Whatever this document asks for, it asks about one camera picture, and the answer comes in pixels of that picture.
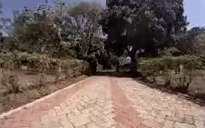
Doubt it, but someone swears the bare brown earth ground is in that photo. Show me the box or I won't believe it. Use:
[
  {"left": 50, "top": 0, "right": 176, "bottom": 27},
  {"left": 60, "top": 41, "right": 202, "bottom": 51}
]
[{"left": 0, "top": 66, "right": 91, "bottom": 119}]

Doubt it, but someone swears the bare earth ground with scrub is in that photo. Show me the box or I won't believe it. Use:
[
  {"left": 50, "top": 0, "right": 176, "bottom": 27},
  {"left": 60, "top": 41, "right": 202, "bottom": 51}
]
[{"left": 136, "top": 71, "right": 205, "bottom": 108}]

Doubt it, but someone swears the low green hedge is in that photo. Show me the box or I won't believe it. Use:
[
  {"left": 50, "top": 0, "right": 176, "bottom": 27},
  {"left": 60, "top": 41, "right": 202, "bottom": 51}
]
[
  {"left": 136, "top": 54, "right": 205, "bottom": 79},
  {"left": 0, "top": 49, "right": 93, "bottom": 78}
]

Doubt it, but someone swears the large dark green tree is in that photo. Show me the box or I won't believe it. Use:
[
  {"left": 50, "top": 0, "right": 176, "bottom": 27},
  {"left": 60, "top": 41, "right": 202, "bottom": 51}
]
[{"left": 101, "top": 0, "right": 191, "bottom": 76}]

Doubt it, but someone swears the group of leafy trees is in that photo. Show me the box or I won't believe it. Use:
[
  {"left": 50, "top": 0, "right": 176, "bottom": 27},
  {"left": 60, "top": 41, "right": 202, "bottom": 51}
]
[{"left": 0, "top": 0, "right": 108, "bottom": 68}]

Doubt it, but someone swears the reddish brick paved path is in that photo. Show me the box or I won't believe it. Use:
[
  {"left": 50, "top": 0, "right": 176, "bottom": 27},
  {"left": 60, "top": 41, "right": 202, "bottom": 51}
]
[{"left": 0, "top": 75, "right": 205, "bottom": 128}]

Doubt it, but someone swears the pale stone kerb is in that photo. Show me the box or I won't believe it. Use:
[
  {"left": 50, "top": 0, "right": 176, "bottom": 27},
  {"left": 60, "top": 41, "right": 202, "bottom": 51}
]
[{"left": 0, "top": 77, "right": 91, "bottom": 123}]

